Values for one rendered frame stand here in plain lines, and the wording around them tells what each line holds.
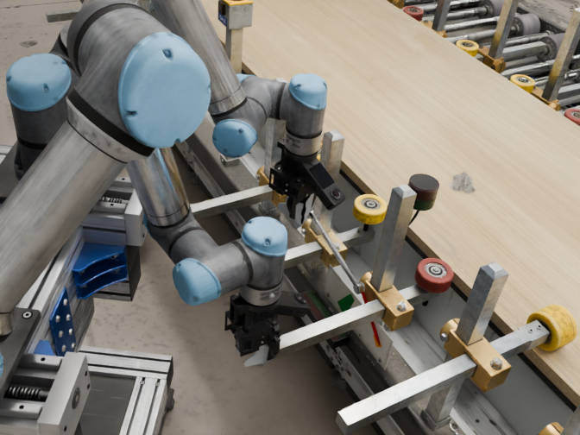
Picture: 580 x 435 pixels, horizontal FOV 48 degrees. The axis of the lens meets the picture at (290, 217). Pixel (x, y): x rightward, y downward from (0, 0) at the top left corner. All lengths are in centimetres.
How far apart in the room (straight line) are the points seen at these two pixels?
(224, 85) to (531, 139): 113
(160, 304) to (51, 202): 179
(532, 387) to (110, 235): 95
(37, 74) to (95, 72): 57
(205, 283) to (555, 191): 110
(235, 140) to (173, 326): 140
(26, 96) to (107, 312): 137
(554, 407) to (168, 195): 91
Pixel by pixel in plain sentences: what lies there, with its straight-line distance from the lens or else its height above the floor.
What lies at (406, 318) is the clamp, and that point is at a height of 85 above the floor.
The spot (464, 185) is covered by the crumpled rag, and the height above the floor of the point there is 91.
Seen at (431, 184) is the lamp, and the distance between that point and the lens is 132.
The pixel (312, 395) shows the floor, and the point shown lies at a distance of 232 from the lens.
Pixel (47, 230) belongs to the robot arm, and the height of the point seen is 136.
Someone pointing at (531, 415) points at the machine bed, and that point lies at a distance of 157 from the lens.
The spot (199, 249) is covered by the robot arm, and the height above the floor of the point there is 116.
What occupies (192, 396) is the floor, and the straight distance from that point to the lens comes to 230.
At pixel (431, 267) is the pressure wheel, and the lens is 148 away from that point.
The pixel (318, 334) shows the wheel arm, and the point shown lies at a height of 86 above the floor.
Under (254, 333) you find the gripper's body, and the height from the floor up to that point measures 96.
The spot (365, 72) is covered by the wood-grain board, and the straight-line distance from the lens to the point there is 221.
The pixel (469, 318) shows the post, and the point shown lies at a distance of 123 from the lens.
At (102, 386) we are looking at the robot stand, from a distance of 209.
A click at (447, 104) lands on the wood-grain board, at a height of 90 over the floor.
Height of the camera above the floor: 188
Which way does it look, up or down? 40 degrees down
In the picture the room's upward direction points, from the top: 7 degrees clockwise
